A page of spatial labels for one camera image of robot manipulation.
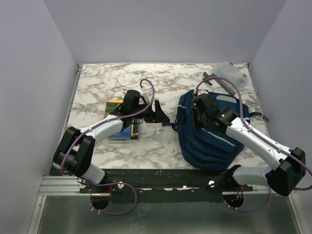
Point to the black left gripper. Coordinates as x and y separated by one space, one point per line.
157 116

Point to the dark metal T-handle tool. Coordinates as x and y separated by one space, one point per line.
221 83

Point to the clear plastic organizer box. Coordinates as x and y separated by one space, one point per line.
229 71

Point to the yellow book underneath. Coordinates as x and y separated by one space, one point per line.
131 132

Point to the aluminium extrusion rail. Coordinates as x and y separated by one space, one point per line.
60 186

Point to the dark book at bottom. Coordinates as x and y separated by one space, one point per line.
129 133

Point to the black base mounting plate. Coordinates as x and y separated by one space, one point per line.
162 186

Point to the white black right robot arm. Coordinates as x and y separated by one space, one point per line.
286 167

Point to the navy blue student backpack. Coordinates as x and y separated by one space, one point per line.
204 149

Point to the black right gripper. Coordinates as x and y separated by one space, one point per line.
196 124

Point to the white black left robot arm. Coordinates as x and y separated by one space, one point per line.
75 150

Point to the Animal Farm book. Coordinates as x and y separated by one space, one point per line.
111 105

